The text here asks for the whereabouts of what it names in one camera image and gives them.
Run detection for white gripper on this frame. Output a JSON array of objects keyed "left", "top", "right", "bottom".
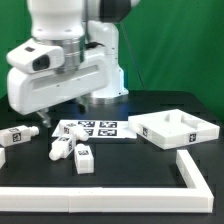
[{"left": 7, "top": 39, "right": 108, "bottom": 128}]

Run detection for white square tabletop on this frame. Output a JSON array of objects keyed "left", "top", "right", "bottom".
[{"left": 128, "top": 109, "right": 220, "bottom": 150}]

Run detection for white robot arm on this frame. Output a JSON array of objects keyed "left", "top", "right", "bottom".
[{"left": 7, "top": 0, "right": 140, "bottom": 126}]

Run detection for paper sheet with markers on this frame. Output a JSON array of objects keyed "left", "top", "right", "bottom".
[{"left": 52, "top": 120, "right": 137, "bottom": 139}]

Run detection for white block at left edge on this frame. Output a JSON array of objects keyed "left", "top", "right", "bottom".
[{"left": 0, "top": 148, "right": 6, "bottom": 169}]

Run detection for white L-shaped fence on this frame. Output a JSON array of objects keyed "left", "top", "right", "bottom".
[{"left": 0, "top": 150, "right": 214, "bottom": 213}]

